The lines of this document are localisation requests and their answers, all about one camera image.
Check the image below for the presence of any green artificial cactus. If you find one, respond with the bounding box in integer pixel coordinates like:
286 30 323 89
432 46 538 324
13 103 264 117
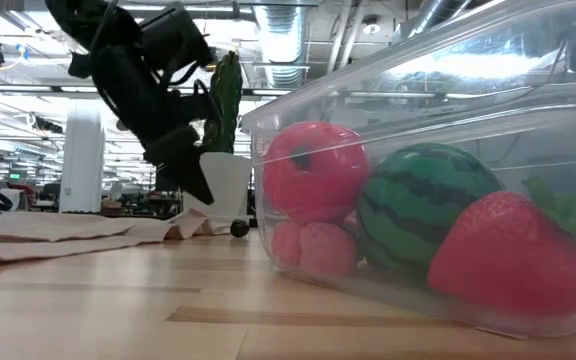
202 49 245 155

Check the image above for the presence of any small black toy berry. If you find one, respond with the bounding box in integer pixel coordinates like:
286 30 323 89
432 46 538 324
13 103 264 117
229 218 251 239

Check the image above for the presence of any white pillar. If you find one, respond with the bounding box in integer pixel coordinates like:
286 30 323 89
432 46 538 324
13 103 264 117
58 102 106 214

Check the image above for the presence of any pink toy fruit slice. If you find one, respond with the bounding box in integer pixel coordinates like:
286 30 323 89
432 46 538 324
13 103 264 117
299 221 360 277

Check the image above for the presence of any green striped toy watermelon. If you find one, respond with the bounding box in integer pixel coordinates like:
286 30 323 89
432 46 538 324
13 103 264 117
357 142 505 272

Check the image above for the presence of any beige cloth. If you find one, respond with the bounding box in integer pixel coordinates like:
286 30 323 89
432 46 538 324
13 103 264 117
0 208 231 263

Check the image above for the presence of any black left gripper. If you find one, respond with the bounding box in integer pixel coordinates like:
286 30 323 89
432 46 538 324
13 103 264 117
90 44 215 205

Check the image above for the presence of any clear plastic tupperware container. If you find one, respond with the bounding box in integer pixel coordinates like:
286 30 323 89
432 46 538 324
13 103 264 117
239 0 576 341

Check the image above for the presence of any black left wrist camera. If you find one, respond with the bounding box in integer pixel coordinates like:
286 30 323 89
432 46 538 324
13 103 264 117
140 5 218 72

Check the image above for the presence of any silver ventilation duct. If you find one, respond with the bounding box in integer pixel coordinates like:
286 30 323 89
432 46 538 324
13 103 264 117
252 0 315 90

